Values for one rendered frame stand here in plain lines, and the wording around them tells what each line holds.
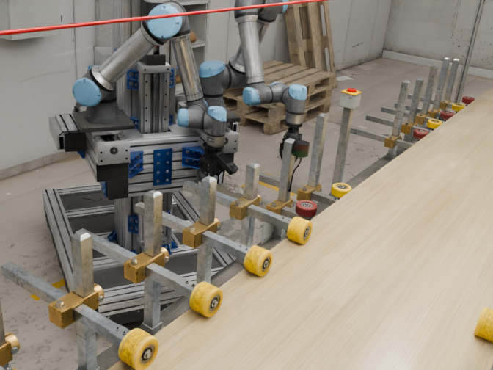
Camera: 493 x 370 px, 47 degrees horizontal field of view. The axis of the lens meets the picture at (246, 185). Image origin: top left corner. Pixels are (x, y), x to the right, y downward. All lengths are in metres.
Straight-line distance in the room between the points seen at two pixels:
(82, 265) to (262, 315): 0.49
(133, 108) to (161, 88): 0.17
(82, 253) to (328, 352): 0.65
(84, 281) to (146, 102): 1.30
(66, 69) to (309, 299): 3.42
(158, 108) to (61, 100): 2.11
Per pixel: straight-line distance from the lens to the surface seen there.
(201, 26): 5.18
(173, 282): 1.54
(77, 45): 4.69
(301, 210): 2.11
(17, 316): 3.08
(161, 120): 2.66
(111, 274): 2.92
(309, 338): 1.49
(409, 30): 10.07
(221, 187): 2.32
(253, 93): 2.28
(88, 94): 2.29
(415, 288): 1.77
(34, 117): 4.56
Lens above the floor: 1.83
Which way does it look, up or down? 24 degrees down
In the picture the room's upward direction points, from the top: 5 degrees clockwise
